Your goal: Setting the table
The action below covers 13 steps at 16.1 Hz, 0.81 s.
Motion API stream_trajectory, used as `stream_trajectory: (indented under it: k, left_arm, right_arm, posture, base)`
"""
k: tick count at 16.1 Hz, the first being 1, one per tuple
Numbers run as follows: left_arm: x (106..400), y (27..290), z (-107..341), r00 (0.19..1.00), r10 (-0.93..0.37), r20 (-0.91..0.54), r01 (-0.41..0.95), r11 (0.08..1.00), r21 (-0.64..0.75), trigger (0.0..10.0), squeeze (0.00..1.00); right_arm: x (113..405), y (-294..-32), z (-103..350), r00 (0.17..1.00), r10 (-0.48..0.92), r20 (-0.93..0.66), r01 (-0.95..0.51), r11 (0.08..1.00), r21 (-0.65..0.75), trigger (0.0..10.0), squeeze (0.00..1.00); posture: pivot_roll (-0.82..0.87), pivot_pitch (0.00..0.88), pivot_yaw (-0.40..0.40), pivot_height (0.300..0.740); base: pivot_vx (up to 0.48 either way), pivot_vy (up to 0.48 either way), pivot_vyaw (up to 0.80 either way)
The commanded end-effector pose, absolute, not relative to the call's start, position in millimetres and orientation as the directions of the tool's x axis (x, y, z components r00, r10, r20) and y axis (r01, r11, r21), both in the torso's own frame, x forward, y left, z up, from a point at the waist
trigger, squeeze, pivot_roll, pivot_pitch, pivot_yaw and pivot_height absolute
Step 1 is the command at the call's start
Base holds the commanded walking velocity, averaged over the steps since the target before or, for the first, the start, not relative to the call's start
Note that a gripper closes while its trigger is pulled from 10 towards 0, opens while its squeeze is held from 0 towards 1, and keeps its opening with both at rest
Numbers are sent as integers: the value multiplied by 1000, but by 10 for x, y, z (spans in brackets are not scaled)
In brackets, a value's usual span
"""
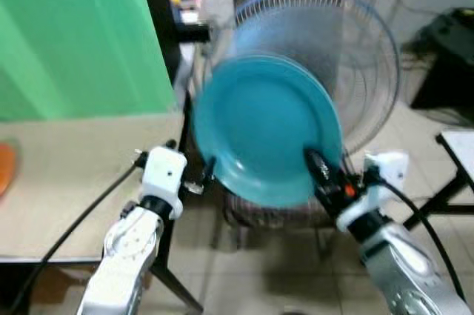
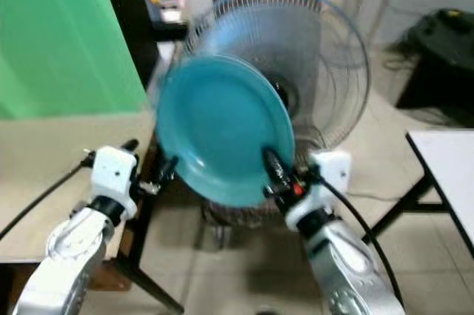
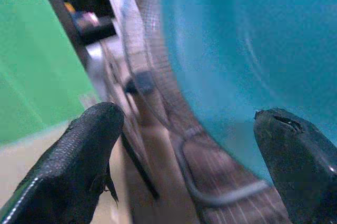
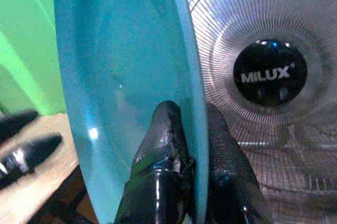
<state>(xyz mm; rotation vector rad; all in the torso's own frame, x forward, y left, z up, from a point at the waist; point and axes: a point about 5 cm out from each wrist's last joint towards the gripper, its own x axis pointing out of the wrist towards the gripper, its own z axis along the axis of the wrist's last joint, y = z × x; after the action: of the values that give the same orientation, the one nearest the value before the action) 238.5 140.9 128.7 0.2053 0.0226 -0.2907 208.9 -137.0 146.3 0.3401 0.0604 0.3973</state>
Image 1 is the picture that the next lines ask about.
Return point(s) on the teal round plate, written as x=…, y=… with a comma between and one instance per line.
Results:
x=259, y=130

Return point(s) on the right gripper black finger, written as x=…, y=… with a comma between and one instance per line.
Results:
x=321, y=168

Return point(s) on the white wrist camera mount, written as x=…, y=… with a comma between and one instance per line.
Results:
x=163, y=174
x=389, y=168

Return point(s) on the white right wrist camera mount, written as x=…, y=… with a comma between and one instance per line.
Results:
x=389, y=168

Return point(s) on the orange object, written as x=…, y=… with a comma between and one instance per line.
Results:
x=6, y=168

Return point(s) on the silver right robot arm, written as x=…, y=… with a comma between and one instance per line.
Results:
x=400, y=264

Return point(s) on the white table with black legs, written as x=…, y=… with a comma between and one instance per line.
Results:
x=461, y=146

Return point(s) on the green backdrop screen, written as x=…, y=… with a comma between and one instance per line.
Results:
x=74, y=33

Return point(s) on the black shelf unit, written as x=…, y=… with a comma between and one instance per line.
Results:
x=159, y=26

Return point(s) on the blue-rimmed pedestal fan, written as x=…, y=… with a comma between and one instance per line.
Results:
x=363, y=55

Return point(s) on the beige table with black legs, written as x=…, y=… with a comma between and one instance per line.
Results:
x=74, y=153

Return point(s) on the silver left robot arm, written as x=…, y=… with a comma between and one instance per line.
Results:
x=129, y=250

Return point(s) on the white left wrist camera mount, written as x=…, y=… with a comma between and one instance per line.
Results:
x=163, y=174

